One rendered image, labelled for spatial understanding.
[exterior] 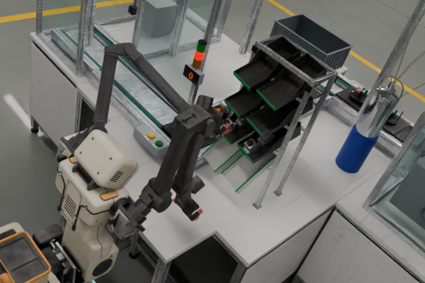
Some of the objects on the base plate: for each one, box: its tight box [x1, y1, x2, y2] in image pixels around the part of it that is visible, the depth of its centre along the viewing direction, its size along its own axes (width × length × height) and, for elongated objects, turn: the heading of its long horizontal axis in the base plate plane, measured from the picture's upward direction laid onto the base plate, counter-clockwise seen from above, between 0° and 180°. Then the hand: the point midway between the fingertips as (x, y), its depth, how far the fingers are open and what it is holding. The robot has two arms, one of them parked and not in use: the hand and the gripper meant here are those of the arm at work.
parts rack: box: [230, 34, 338, 210], centre depth 240 cm, size 21×36×80 cm, turn 26°
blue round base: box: [335, 124, 379, 173], centre depth 288 cm, size 16×16×27 cm
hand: (225, 123), depth 234 cm, fingers open, 9 cm apart
